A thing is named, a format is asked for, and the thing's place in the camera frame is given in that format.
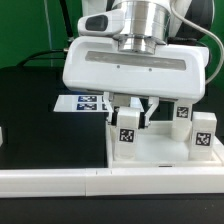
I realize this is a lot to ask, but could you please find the white block at left edge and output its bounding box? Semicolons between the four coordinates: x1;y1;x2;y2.
0;127;3;147

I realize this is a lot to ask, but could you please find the white sheet with tags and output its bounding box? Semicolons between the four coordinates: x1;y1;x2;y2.
54;95;107;112

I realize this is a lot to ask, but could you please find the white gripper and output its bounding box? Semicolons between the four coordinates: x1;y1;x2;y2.
63;8;209;127

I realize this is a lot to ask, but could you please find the white front obstacle bar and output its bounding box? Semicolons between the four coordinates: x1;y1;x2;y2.
0;167;224;198

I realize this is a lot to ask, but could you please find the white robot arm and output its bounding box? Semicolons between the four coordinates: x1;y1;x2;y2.
63;0;209;125

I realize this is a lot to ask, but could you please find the black cable bundle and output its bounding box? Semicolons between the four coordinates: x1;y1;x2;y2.
16;0;78;69

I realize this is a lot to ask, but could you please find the white square table top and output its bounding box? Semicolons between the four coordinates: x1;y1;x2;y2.
106;121;224;168

